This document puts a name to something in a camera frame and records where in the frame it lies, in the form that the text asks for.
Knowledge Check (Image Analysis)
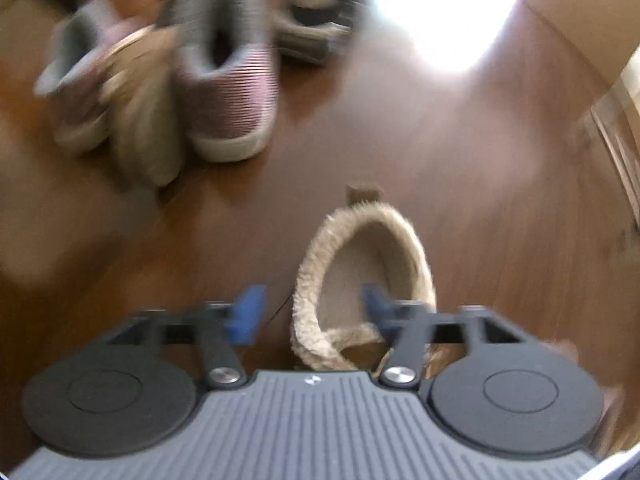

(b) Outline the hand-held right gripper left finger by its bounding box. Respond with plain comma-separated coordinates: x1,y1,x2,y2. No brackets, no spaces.
102,284,268,391

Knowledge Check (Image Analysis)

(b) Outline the black white striped shoe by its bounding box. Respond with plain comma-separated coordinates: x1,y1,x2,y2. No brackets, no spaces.
272,0,373,63

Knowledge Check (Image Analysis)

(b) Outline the tan fuzzy slipper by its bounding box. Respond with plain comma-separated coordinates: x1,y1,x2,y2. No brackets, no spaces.
100,27,183,188
290,185,438,373

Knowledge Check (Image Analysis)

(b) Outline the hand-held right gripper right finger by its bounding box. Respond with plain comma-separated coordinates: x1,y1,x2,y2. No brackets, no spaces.
362,282,531,390

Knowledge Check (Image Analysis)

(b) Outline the pink striped slipper boot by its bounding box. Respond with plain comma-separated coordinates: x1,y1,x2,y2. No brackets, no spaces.
160,0,281,163
32,0,131,156

